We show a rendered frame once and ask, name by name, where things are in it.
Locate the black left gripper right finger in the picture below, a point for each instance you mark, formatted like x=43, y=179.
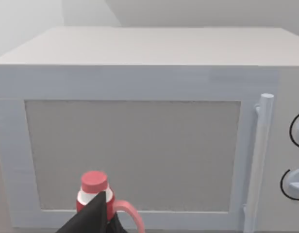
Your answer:
x=116, y=225

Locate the pale microwave oven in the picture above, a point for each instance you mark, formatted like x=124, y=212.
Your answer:
x=149, y=46

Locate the pale blue microwave door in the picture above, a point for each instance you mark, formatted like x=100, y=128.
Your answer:
x=139, y=82

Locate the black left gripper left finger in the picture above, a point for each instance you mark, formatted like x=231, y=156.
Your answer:
x=93, y=216

